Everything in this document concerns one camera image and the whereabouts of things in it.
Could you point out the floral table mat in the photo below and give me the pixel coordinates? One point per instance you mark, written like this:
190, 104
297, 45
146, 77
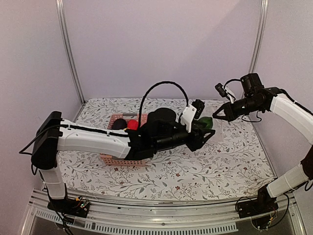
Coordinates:
215, 172

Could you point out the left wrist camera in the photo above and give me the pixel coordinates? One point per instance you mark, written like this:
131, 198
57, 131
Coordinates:
190, 113

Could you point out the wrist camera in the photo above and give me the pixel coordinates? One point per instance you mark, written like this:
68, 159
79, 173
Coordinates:
225, 92
190, 113

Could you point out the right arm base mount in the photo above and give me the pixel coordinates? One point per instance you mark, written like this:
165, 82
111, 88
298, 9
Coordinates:
262, 204

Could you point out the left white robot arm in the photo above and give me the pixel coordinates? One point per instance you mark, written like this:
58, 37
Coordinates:
57, 134

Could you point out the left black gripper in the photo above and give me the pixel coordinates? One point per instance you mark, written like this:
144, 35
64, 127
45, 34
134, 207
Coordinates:
198, 143

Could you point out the aluminium corner post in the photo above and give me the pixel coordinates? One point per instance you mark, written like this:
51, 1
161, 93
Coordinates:
68, 50
259, 35

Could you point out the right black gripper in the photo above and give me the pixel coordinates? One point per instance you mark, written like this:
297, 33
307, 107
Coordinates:
228, 108

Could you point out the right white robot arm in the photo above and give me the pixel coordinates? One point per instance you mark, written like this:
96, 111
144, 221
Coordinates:
299, 124

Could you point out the green toy pepper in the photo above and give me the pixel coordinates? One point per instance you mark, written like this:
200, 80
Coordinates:
206, 122

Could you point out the pink plastic basket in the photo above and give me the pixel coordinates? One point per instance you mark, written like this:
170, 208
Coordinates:
111, 160

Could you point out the clear zip top bag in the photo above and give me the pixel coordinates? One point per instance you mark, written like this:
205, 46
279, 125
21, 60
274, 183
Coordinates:
219, 126

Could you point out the red toy fruit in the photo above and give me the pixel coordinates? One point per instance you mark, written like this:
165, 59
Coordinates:
132, 124

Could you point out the dark purple toy eggplant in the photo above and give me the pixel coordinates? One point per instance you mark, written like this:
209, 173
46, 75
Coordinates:
119, 124

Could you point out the aluminium front rail frame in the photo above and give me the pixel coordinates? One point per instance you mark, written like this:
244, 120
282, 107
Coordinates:
110, 215

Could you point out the left aluminium corner post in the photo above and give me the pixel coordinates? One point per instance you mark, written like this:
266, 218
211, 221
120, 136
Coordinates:
68, 50

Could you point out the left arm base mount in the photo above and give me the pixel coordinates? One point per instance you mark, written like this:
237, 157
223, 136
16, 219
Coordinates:
78, 207

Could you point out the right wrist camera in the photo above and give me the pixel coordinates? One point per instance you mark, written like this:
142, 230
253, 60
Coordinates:
225, 92

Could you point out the right aluminium corner post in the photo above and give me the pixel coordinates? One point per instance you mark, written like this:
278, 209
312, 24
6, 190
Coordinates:
259, 35

